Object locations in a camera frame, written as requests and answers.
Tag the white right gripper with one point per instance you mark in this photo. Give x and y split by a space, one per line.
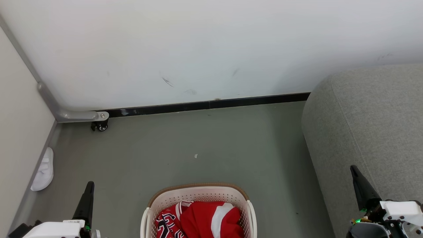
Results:
400 210

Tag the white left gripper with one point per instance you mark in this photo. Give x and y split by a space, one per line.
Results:
53 229

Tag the red jersey black white print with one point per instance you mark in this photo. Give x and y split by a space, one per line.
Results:
165 224

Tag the red garment white stripe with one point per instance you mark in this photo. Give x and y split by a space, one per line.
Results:
201 218

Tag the grey fabric sofa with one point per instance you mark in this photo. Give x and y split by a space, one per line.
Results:
380 115

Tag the white slipper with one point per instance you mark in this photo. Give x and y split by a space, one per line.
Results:
44 175

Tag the grey framed partition screen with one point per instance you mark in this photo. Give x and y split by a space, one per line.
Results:
76 115

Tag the cream perforated laundry basket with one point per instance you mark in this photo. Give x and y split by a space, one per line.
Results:
198 195

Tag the black wall baseboard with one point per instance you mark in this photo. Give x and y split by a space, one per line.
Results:
198 106

